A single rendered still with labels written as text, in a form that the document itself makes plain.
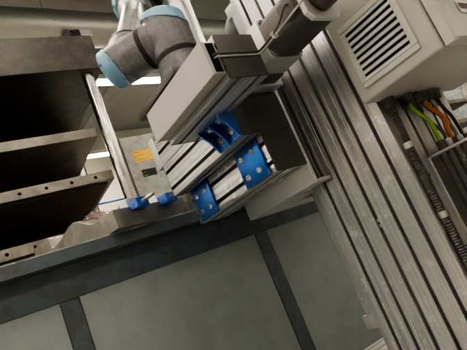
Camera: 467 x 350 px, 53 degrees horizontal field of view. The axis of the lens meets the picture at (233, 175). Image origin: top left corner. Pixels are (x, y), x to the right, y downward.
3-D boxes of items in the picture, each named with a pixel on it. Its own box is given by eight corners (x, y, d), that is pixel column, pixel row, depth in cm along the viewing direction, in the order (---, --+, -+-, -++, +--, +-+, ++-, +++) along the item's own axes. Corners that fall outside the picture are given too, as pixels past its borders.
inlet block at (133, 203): (164, 201, 128) (157, 182, 129) (149, 203, 124) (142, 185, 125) (138, 218, 136) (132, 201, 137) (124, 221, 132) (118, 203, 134)
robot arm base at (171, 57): (228, 70, 117) (215, 37, 119) (177, 74, 108) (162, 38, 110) (203, 101, 129) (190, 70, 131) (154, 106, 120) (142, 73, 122)
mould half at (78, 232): (188, 213, 144) (176, 181, 147) (118, 228, 125) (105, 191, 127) (108, 262, 175) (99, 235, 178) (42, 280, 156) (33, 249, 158)
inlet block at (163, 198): (192, 196, 136) (185, 179, 137) (179, 198, 132) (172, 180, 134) (166, 212, 144) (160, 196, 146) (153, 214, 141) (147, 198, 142)
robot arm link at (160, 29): (187, 36, 113) (168, -10, 116) (142, 62, 117) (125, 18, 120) (206, 52, 125) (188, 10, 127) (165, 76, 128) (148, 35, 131)
